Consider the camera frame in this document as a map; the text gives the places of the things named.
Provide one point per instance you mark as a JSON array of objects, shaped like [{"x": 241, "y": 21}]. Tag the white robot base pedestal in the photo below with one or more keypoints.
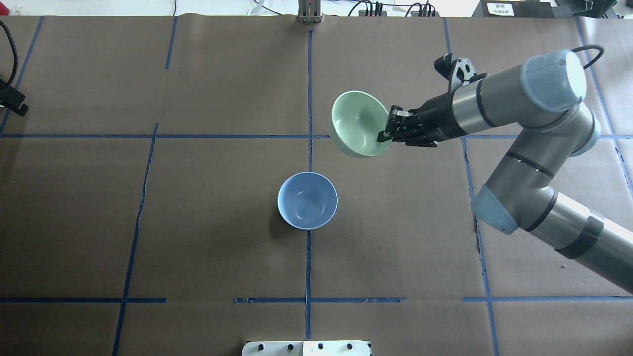
[{"x": 308, "y": 348}]

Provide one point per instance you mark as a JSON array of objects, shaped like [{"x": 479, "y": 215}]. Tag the black cable clamp left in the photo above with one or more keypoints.
[{"x": 14, "y": 100}]

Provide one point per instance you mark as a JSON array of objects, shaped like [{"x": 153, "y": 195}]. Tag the black power strip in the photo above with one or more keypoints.
[{"x": 367, "y": 8}]

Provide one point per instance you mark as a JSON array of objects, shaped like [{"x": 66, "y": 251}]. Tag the green bowl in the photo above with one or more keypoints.
[{"x": 356, "y": 119}]

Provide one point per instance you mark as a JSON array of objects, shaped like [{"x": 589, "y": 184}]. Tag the black box with label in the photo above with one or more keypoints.
[{"x": 513, "y": 8}]

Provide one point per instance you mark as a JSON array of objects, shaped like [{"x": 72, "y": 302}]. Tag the blue bowl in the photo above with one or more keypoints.
[{"x": 307, "y": 200}]

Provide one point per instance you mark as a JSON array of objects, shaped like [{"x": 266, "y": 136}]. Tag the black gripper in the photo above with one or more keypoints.
[{"x": 437, "y": 120}]

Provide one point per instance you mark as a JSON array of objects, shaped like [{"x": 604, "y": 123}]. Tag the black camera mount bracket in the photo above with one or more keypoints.
[{"x": 457, "y": 71}]

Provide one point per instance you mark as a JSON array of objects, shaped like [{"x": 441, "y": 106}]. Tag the metal camera post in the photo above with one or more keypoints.
[{"x": 309, "y": 11}]

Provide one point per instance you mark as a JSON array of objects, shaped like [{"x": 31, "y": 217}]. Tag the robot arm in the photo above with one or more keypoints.
[{"x": 545, "y": 96}]

